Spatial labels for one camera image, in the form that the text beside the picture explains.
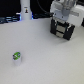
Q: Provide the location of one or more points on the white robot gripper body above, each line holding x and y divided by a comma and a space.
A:
67, 11

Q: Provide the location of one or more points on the green-lidded white kcup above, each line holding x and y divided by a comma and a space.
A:
17, 58

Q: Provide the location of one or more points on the black kcup holder drawer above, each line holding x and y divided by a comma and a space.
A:
63, 30

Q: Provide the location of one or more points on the black keyboard with blue light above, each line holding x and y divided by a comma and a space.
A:
17, 18

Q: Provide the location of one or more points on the white bottle with label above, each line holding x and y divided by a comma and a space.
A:
26, 13

